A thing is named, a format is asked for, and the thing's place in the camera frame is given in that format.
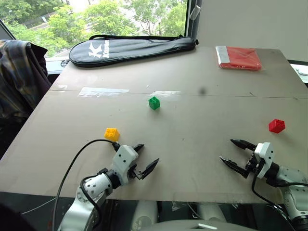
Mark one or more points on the short clear tape strip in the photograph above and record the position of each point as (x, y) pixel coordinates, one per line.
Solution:
(166, 93)

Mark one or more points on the green toy brick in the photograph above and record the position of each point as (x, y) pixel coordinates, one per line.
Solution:
(154, 103)

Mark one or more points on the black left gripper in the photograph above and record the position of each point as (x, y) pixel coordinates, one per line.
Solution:
(133, 172)

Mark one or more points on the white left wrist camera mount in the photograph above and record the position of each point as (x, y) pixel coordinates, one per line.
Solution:
(124, 158)

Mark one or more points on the red toy brick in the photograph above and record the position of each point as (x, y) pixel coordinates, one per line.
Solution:
(276, 125)

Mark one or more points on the white robot leg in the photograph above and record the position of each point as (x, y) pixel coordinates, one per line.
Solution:
(145, 214)
(210, 211)

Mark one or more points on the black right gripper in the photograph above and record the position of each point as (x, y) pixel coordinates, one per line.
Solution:
(252, 162)

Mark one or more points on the yellow toy brick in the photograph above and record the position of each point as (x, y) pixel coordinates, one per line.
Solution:
(111, 133)

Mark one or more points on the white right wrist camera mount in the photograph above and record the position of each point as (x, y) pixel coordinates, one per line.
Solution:
(264, 156)

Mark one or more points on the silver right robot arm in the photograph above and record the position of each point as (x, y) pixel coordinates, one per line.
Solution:
(292, 183)

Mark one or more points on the long clear tape strip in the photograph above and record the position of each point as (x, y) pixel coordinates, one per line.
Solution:
(103, 92)

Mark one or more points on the dark plaid jacket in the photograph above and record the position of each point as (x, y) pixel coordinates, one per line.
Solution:
(20, 77)

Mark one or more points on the black racket bag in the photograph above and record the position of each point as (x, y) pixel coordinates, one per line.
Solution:
(130, 49)

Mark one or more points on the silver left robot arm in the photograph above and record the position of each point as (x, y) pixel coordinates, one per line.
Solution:
(79, 207)

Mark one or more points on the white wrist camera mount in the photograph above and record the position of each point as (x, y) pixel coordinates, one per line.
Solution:
(264, 156)
(124, 158)

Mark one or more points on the red packet in clear plastic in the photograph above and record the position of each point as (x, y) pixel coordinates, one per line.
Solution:
(241, 59)

